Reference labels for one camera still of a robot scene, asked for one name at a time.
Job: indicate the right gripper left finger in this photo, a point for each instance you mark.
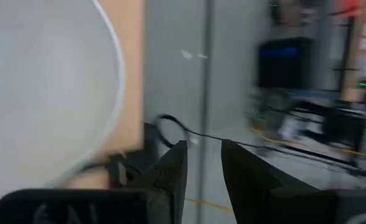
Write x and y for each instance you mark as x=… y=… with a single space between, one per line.
x=176 y=186

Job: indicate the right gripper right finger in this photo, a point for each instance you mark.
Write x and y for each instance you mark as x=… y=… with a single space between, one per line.
x=251 y=193

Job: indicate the black computer case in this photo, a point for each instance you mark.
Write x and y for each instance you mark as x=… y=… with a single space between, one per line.
x=284 y=68

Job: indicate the white bowl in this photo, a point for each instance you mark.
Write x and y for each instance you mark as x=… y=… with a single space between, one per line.
x=46 y=93

